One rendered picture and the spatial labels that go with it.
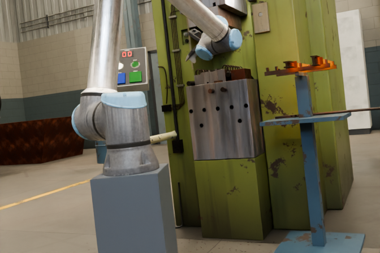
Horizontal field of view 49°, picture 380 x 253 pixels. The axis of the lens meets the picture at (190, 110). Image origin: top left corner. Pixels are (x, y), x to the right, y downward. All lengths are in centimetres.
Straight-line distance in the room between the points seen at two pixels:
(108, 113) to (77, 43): 951
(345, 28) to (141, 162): 653
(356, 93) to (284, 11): 515
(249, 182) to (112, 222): 119
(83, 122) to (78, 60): 931
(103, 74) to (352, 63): 633
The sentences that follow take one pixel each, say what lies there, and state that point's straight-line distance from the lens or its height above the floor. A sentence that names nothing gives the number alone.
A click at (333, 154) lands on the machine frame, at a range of 293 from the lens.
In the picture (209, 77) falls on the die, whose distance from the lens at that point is 249.
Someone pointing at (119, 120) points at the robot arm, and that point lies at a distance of 136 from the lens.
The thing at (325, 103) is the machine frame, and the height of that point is 72.
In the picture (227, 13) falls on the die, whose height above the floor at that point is 134.
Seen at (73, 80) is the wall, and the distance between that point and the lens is 1093.
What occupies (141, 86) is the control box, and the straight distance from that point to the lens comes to 253.
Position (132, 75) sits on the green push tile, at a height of 102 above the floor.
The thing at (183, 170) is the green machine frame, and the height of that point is 37.
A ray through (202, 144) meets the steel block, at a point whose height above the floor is 56.
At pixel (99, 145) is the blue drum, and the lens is 708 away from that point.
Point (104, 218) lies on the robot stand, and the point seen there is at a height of 47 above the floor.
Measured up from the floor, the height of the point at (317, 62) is 93.
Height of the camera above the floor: 80
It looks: 1 degrees down
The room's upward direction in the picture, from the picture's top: 6 degrees counter-clockwise
